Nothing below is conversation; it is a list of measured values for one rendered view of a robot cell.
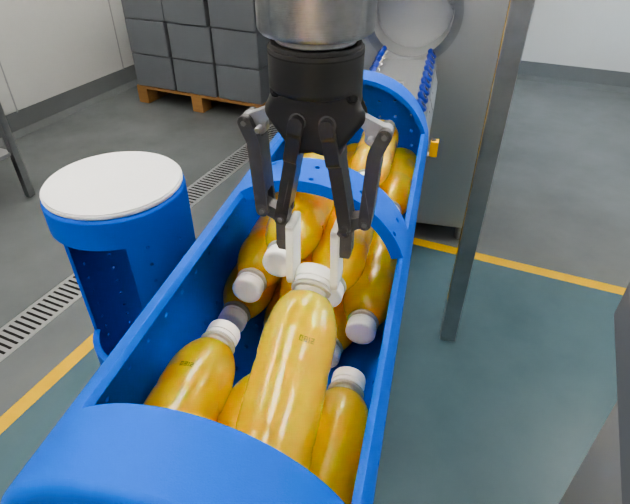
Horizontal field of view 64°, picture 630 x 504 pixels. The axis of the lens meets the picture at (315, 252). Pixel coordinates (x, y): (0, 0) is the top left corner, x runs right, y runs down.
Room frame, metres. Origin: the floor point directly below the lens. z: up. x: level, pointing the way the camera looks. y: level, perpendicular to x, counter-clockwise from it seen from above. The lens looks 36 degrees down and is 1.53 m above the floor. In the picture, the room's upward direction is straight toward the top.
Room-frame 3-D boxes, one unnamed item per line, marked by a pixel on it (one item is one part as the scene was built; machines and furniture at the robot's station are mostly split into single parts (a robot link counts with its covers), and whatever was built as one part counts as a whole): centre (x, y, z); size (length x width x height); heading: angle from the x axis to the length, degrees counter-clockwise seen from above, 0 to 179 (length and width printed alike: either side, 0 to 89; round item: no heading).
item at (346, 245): (0.39, -0.04, 1.26); 0.03 x 0.01 x 0.05; 76
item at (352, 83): (0.40, 0.00, 1.39); 0.08 x 0.07 x 0.09; 76
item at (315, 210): (0.58, 0.02, 1.16); 0.19 x 0.07 x 0.07; 166
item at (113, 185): (0.92, 0.41, 1.03); 0.28 x 0.28 x 0.01
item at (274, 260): (0.49, 0.04, 1.16); 0.04 x 0.02 x 0.04; 76
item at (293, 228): (0.41, 0.02, 1.23); 0.03 x 0.01 x 0.07; 166
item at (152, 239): (0.92, 0.41, 0.59); 0.28 x 0.28 x 0.88
